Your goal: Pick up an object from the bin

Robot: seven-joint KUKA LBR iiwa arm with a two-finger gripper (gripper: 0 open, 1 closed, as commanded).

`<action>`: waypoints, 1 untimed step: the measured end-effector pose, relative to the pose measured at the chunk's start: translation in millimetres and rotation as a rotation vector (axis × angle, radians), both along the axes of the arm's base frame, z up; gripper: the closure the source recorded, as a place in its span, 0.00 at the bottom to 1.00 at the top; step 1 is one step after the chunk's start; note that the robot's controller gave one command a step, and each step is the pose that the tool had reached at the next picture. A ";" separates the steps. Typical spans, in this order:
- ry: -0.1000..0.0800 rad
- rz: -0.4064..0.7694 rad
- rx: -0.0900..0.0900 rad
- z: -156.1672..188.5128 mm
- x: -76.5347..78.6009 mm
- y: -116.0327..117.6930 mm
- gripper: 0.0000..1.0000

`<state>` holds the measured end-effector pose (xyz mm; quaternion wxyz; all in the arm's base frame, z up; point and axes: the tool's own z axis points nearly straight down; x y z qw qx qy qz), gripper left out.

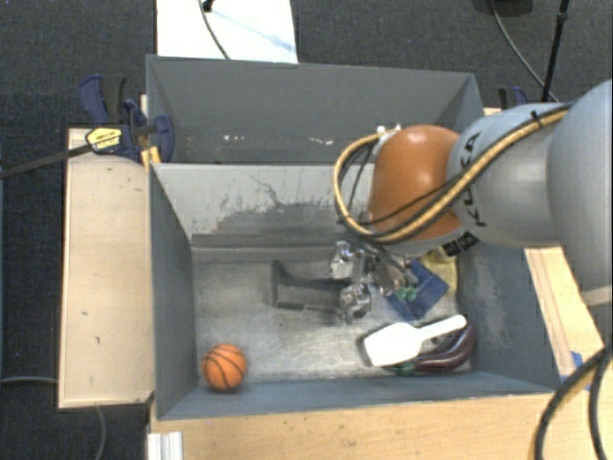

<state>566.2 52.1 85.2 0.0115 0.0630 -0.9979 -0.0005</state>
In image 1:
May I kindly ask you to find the white plastic scoop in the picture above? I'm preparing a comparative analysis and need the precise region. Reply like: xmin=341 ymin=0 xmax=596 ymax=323
xmin=362 ymin=313 xmax=468 ymax=368

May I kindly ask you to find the grey metal bin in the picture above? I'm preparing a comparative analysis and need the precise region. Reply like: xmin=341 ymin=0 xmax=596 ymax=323
xmin=145 ymin=54 xmax=564 ymax=422

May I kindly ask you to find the purple toy eggplant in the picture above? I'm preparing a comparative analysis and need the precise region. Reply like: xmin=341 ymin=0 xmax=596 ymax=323
xmin=395 ymin=324 xmax=478 ymax=378

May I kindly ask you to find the orange toy basketball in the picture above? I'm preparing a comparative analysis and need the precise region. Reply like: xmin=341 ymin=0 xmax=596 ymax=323
xmin=200 ymin=342 xmax=249 ymax=393

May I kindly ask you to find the pale wood board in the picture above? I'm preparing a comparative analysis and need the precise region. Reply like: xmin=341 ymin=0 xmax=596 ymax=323
xmin=57 ymin=126 xmax=157 ymax=409

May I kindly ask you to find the blue sponge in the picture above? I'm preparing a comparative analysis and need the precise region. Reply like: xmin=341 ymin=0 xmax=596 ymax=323
xmin=386 ymin=259 xmax=450 ymax=323

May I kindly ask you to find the yellow cloth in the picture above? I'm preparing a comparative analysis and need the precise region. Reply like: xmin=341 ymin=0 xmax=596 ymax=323
xmin=420 ymin=250 xmax=460 ymax=302

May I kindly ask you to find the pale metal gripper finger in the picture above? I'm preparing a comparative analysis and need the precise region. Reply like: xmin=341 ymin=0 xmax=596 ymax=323
xmin=329 ymin=240 xmax=358 ymax=280
xmin=338 ymin=282 xmax=374 ymax=326

